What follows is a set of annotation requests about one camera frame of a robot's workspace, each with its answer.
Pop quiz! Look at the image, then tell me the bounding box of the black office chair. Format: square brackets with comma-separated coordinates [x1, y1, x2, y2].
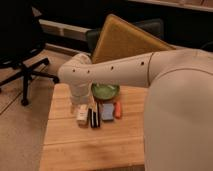
[0, 0, 59, 106]

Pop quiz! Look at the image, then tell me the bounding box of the black white striped sponge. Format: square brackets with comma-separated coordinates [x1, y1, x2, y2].
[89, 103, 100, 128]

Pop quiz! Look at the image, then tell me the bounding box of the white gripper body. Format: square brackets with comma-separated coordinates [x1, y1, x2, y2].
[70, 87, 91, 114]

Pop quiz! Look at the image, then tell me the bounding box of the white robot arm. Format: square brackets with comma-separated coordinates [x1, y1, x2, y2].
[58, 49, 213, 171]

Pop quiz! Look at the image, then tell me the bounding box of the orange object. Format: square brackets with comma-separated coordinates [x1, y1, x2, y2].
[114, 102, 122, 119]

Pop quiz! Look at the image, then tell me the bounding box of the green bowl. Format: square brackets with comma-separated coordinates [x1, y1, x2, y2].
[91, 84, 120, 100]

